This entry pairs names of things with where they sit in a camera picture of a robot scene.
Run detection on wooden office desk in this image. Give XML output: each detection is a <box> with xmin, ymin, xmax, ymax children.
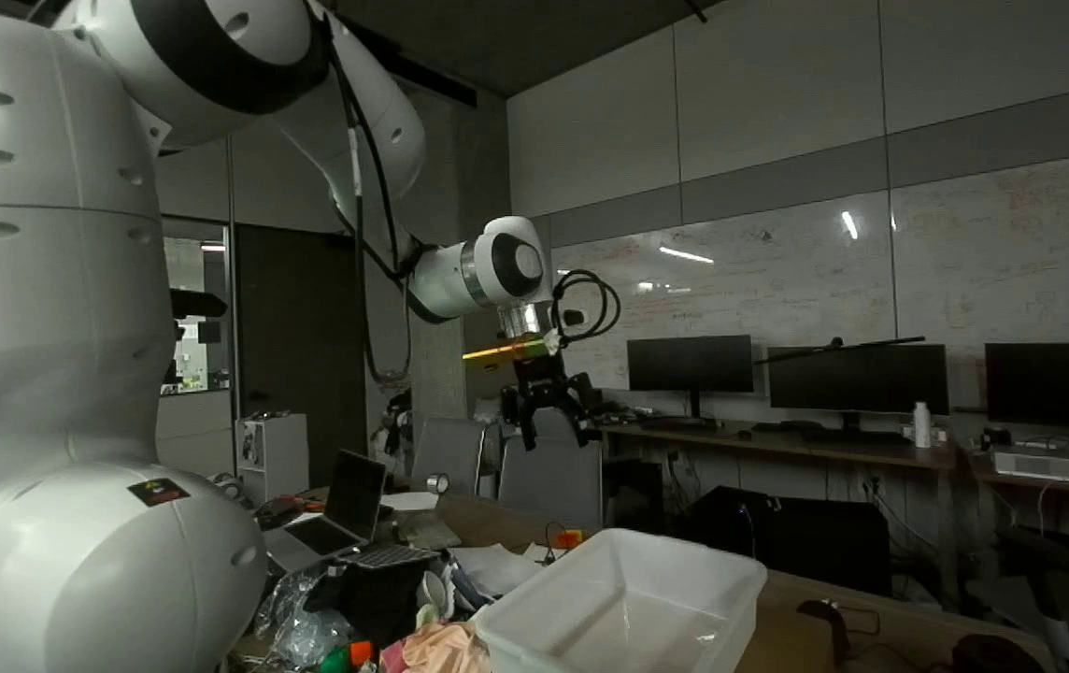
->
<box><xmin>956</xmin><ymin>444</ymin><xmax>1069</xmax><ymax>518</ymax></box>
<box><xmin>583</xmin><ymin>418</ymin><xmax>965</xmax><ymax>604</ymax></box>

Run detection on black box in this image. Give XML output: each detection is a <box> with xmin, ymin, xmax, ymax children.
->
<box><xmin>352</xmin><ymin>559</ymin><xmax>437</xmax><ymax>647</ymax></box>

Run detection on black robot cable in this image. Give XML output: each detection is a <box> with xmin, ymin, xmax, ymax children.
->
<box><xmin>333</xmin><ymin>60</ymin><xmax>624</xmax><ymax>387</ymax></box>

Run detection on large glass whiteboard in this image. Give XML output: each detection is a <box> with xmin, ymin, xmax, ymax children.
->
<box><xmin>549</xmin><ymin>146</ymin><xmax>1069</xmax><ymax>424</ymax></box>

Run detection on gold wrist camera mount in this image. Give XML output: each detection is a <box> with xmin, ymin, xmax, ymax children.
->
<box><xmin>458</xmin><ymin>332</ymin><xmax>549</xmax><ymax>366</ymax></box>

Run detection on white low cabinet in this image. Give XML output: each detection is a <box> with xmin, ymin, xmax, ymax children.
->
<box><xmin>234</xmin><ymin>409</ymin><xmax>309</xmax><ymax>500</ymax></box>

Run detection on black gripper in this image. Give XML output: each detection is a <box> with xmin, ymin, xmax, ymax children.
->
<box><xmin>497</xmin><ymin>353</ymin><xmax>605</xmax><ymax>449</ymax></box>

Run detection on crumpled clear plastic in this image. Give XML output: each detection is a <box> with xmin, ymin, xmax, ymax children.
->
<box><xmin>261</xmin><ymin>584</ymin><xmax>357</xmax><ymax>673</ymax></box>

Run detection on white translucent storage container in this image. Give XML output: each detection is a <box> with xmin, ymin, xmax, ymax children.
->
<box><xmin>471</xmin><ymin>525</ymin><xmax>772</xmax><ymax>673</ymax></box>

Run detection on white desktop device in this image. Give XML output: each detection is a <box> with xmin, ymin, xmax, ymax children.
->
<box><xmin>990</xmin><ymin>444</ymin><xmax>1069</xmax><ymax>488</ymax></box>

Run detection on black computer monitor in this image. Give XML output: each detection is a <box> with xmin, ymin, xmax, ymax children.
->
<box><xmin>765</xmin><ymin>342</ymin><xmax>954</xmax><ymax>435</ymax></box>
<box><xmin>624</xmin><ymin>332</ymin><xmax>760</xmax><ymax>424</ymax></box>
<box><xmin>981</xmin><ymin>342</ymin><xmax>1069</xmax><ymax>439</ymax></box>

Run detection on dark door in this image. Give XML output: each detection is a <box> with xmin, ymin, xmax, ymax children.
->
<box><xmin>231</xmin><ymin>220</ymin><xmax>370</xmax><ymax>490</ymax></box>

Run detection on open grey laptop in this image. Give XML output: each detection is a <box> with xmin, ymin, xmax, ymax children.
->
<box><xmin>261</xmin><ymin>449</ymin><xmax>392</xmax><ymax>577</ymax></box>

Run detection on white plastic bottle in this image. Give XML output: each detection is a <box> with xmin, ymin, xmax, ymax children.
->
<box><xmin>909</xmin><ymin>399</ymin><xmax>936</xmax><ymax>453</ymax></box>

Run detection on grey office chair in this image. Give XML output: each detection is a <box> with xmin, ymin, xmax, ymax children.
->
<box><xmin>492</xmin><ymin>409</ymin><xmax>605</xmax><ymax>534</ymax></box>

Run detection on pink cloth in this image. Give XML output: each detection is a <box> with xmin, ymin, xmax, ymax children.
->
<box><xmin>372</xmin><ymin>641</ymin><xmax>418</xmax><ymax>673</ymax></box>

